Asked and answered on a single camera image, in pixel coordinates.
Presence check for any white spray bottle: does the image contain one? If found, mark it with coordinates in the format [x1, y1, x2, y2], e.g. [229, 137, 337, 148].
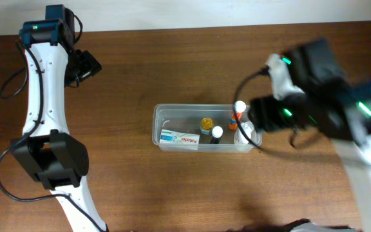
[234, 121, 254, 145]

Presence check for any orange tube white cap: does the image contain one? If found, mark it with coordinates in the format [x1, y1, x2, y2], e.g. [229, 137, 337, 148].
[229, 101, 247, 131]

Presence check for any dark brown syrup bottle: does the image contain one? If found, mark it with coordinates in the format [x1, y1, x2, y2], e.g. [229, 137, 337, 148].
[209, 126, 224, 144]

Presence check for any gold lid balm jar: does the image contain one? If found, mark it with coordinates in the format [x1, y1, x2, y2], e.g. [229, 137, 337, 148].
[200, 117, 214, 135]

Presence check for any white Panadol medicine box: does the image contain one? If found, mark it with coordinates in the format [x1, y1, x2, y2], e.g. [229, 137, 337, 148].
[159, 129, 200, 150]

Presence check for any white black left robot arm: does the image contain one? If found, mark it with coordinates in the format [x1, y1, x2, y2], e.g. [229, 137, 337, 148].
[9, 5, 108, 231]

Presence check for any clear plastic container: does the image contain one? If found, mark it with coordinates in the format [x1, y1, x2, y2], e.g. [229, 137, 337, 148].
[153, 104, 254, 153]

